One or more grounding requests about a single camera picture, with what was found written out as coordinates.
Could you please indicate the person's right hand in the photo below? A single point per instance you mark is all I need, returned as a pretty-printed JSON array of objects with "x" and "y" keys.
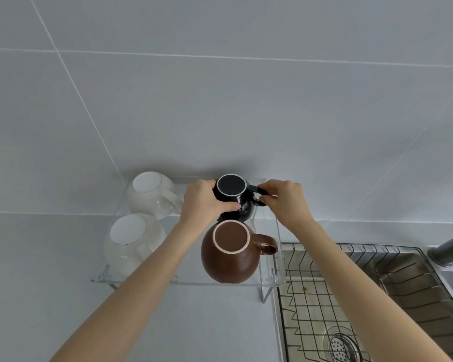
[{"x": 288, "y": 204}]

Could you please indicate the person's left thumb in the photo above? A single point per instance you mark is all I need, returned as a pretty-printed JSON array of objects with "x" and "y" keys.
[{"x": 226, "y": 207}]

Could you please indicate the person's left hand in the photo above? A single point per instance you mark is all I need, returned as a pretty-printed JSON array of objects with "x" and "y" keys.
[{"x": 200, "y": 203}]

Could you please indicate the black ceramic mug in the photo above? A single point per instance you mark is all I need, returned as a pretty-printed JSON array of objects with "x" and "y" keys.
[{"x": 236, "y": 196}]

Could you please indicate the brown ceramic mug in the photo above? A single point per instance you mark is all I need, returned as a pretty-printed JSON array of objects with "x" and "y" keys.
[{"x": 228, "y": 252}]

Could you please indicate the grey faucet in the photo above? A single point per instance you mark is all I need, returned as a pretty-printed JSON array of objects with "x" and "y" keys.
[{"x": 448, "y": 251}]

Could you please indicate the white ceramic mug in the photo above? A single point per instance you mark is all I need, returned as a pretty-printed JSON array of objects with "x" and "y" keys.
[
  {"x": 134, "y": 241},
  {"x": 151, "y": 192}
]

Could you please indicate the metal sink drain strainer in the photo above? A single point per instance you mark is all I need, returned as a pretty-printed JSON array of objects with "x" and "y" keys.
[{"x": 340, "y": 346}]

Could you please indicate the stainless steel sink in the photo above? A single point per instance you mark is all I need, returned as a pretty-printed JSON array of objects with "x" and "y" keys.
[{"x": 400, "y": 297}]

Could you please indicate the person's left forearm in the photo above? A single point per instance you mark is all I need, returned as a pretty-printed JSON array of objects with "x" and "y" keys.
[{"x": 126, "y": 294}]

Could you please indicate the person's right forearm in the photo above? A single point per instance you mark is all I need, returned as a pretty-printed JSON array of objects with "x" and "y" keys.
[{"x": 362, "y": 297}]

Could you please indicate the clear acrylic shelf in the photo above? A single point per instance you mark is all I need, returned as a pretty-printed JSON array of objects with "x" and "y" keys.
[{"x": 264, "y": 271}]

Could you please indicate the person's right thumb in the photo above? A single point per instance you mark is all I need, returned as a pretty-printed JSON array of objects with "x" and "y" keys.
[{"x": 266, "y": 198}]

